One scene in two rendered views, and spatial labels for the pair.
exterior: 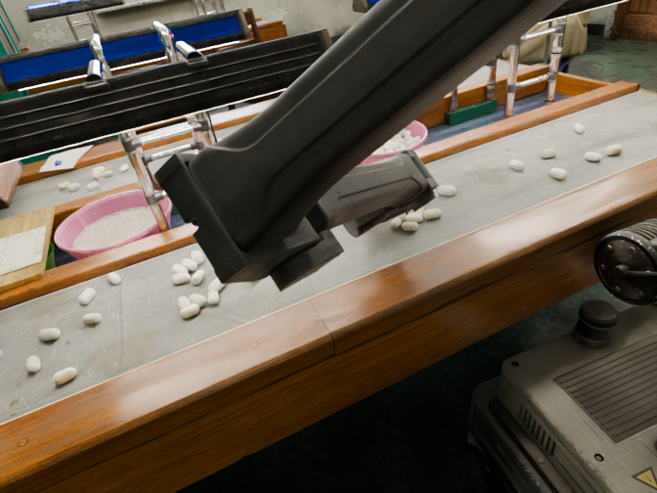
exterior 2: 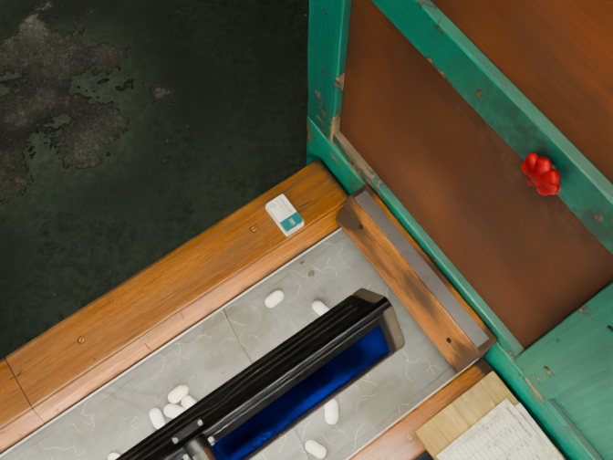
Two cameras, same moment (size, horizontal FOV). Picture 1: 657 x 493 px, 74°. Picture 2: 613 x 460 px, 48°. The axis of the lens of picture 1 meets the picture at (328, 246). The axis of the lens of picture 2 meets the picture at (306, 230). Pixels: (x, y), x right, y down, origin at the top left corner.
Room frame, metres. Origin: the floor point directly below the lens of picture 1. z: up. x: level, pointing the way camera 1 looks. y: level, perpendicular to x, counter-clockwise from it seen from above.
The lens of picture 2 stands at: (0.79, 0.38, 1.80)
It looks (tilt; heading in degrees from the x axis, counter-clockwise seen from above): 67 degrees down; 163
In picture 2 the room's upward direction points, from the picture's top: 1 degrees clockwise
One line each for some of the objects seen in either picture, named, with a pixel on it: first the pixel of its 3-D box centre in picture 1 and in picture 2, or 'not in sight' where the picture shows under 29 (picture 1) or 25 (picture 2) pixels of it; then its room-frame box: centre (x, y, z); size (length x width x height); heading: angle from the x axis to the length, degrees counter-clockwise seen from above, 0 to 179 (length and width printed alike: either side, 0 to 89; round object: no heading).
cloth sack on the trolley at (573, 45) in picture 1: (530, 36); not in sight; (3.54, -1.82, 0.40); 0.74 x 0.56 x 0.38; 115
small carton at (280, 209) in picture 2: not in sight; (285, 214); (0.34, 0.48, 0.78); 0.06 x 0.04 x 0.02; 19
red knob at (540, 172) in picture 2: not in sight; (544, 173); (0.57, 0.67, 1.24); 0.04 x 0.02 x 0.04; 19
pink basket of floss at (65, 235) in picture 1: (122, 233); not in sight; (0.92, 0.49, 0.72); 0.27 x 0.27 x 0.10
